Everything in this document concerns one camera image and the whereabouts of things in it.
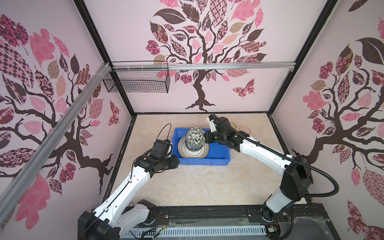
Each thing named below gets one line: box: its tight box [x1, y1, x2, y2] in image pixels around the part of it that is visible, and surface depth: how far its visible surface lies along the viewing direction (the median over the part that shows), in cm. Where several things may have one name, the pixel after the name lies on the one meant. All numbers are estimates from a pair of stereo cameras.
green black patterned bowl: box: [185, 127, 206, 151], surface depth 86 cm
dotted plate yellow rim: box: [177, 136, 210, 159], surface depth 94 cm
